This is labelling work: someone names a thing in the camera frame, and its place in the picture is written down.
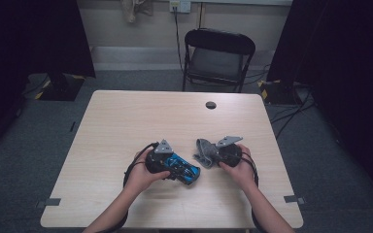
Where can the black folding chair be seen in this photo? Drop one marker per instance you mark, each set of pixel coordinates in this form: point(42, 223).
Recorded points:
point(218, 61)

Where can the black stand base yellow tape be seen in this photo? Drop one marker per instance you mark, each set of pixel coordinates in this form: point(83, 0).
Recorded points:
point(278, 93)
point(61, 89)

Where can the white wall socket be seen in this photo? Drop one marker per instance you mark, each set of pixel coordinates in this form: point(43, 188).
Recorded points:
point(180, 6)

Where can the grey terry cloth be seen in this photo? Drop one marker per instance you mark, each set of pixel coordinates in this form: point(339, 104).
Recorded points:
point(207, 153)

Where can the blue toy car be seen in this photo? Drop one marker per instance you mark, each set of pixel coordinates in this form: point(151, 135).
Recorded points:
point(184, 168)

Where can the person's left hand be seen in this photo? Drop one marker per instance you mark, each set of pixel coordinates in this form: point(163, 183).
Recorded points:
point(139, 178)

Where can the grey tape strip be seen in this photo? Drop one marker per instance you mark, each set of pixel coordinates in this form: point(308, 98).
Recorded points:
point(50, 202)
point(294, 199)

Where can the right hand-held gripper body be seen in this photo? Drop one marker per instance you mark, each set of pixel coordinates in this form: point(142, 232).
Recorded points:
point(230, 155)

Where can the beige hanging cloth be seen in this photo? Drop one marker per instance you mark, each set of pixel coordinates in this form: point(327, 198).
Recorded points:
point(134, 8)

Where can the black curtain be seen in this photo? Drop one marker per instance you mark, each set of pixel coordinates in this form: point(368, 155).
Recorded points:
point(346, 58)
point(19, 48)

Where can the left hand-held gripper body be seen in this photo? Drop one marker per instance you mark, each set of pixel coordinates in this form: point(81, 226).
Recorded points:
point(157, 161)

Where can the person's right hand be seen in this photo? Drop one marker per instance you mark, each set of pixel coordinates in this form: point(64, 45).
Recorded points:
point(244, 174)

